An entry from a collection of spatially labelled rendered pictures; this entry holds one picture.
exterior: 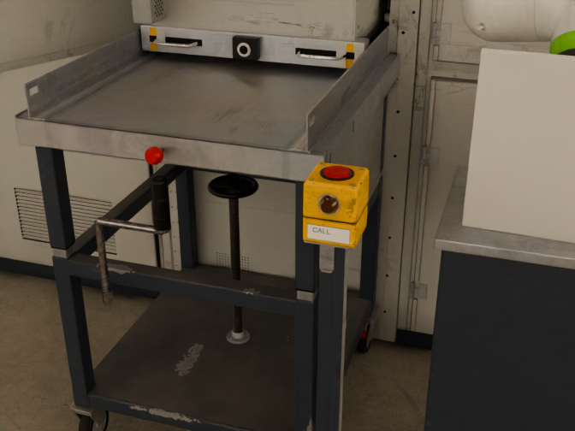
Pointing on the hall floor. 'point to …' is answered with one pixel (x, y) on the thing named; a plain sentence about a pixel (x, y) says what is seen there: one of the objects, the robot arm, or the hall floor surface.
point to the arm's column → (502, 346)
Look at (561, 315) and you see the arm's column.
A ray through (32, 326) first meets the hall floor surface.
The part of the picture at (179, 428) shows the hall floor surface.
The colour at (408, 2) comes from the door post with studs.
